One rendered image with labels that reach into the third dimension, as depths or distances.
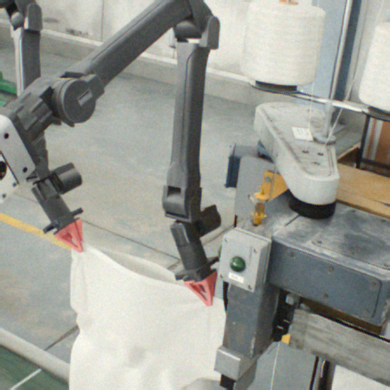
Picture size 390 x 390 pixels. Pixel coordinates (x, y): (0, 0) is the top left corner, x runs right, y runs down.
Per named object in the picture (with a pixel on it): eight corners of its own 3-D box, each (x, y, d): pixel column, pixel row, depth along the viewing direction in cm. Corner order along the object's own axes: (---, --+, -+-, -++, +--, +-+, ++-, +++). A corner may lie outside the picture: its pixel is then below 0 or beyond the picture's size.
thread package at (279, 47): (225, 78, 147) (234, -4, 140) (259, 67, 160) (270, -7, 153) (295, 96, 139) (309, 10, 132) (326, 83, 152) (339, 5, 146)
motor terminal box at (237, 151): (221, 197, 171) (226, 154, 167) (225, 182, 181) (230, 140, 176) (254, 202, 171) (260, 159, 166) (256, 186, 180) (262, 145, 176)
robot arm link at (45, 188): (25, 188, 175) (31, 181, 170) (48, 178, 179) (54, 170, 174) (40, 211, 175) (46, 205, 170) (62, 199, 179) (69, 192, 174)
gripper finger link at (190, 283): (232, 296, 158) (219, 258, 157) (217, 308, 152) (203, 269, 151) (209, 299, 162) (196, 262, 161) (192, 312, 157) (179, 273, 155)
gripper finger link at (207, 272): (227, 299, 157) (214, 261, 155) (211, 312, 151) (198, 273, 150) (204, 302, 161) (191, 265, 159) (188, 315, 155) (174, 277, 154)
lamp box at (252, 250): (217, 278, 124) (223, 234, 121) (229, 269, 128) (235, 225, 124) (253, 292, 121) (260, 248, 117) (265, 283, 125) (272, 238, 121)
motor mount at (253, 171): (230, 216, 170) (238, 155, 164) (242, 208, 176) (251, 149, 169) (336, 253, 158) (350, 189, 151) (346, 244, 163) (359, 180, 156)
